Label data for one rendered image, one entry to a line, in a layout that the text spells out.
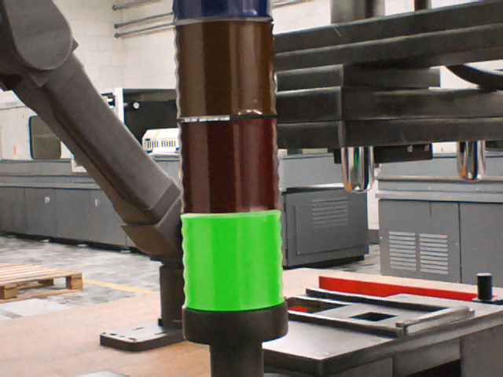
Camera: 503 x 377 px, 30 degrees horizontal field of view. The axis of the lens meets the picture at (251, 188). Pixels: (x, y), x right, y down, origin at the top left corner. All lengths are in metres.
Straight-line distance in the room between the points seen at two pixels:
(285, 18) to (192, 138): 10.16
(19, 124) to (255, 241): 11.30
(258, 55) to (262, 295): 0.09
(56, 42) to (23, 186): 10.60
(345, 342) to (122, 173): 0.44
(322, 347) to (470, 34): 0.20
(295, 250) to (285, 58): 7.01
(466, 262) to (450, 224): 0.28
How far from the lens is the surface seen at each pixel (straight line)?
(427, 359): 0.62
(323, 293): 0.74
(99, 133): 0.94
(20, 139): 11.62
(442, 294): 0.93
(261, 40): 0.34
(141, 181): 0.97
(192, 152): 0.34
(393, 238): 6.69
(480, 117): 0.66
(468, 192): 6.24
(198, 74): 0.34
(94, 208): 10.04
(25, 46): 0.88
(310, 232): 7.71
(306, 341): 0.59
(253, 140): 0.34
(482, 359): 0.67
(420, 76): 0.64
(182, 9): 0.34
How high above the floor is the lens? 1.11
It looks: 3 degrees down
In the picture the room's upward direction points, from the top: 2 degrees counter-clockwise
